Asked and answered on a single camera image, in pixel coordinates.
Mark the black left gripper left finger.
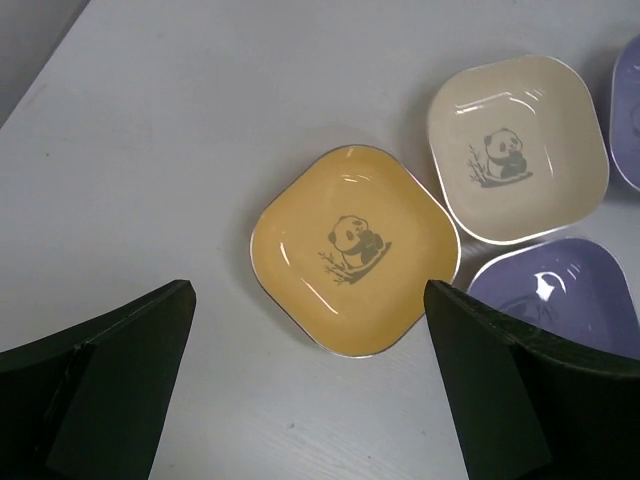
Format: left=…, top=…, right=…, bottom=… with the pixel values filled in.
left=1, top=280, right=196, bottom=479

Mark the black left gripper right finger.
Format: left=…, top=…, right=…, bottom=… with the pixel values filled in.
left=424, top=280, right=639, bottom=479

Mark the near purple panda plate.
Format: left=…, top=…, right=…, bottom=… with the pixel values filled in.
left=467, top=238, right=639, bottom=359

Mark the purple panda plate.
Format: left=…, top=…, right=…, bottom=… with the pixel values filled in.
left=608, top=36, right=639, bottom=191
left=467, top=238, right=639, bottom=359

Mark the near yellow panda plate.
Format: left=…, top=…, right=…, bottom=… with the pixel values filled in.
left=249, top=144, right=461, bottom=358

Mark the cream panda plate on table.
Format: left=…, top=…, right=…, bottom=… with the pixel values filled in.
left=426, top=54, right=610, bottom=245

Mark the far purple panda plate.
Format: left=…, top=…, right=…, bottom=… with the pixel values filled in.
left=608, top=36, right=639, bottom=191

